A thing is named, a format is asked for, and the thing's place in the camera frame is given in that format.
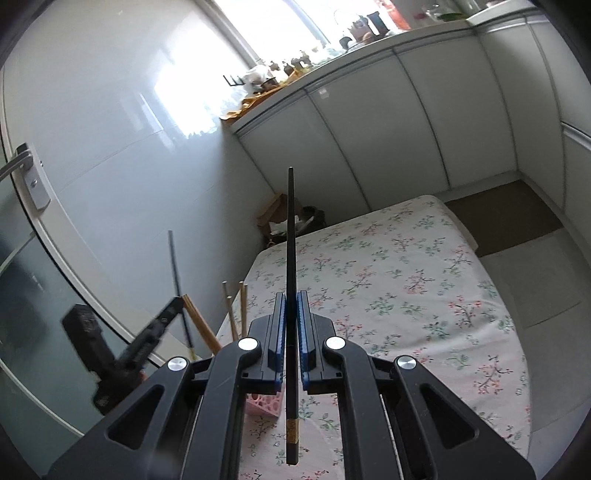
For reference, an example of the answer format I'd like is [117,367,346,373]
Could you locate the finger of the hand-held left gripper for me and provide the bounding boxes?
[121,295,185,372]

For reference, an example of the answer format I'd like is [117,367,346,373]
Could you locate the cardboard box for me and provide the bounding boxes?
[256,193,326,245]

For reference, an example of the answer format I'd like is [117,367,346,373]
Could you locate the silver door handle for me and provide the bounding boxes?
[0,143,51,210]

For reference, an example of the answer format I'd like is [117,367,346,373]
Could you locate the black chopstick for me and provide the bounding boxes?
[284,166,301,466]
[167,230,200,361]

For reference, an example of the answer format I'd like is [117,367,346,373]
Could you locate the white ornament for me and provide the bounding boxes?
[242,65,273,90]

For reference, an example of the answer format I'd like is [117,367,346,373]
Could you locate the yellow cloth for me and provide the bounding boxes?
[221,90,278,121]

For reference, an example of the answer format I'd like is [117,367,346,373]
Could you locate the dark vase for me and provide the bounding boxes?
[367,11,389,38]

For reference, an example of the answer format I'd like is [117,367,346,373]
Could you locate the white cabinets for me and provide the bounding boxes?
[221,2,591,259]

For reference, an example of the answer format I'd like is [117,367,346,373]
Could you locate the pink perforated chopstick holder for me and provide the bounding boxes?
[246,392,282,418]

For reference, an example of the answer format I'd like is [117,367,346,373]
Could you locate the window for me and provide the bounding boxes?
[194,0,416,84]

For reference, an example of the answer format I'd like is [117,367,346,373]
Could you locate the frosted glass door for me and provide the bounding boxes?
[0,138,148,444]

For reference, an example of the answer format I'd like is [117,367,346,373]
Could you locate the row of small dark bottles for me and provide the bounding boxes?
[254,48,324,77]

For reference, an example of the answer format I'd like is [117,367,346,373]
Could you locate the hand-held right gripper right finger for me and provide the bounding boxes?
[295,290,536,480]

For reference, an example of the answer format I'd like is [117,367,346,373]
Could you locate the brown floor mat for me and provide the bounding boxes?
[445,179,565,258]

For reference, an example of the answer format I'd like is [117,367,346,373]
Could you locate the floral tablecloth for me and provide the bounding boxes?
[238,195,532,480]

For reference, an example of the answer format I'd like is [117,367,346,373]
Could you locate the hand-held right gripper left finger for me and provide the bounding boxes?
[46,292,288,480]

